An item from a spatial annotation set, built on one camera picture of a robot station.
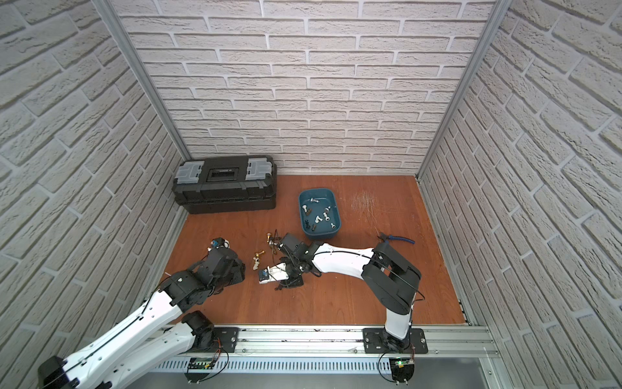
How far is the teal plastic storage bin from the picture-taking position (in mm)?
1004

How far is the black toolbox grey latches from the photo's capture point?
94 centimetres

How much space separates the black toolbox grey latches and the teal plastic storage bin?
161 mm
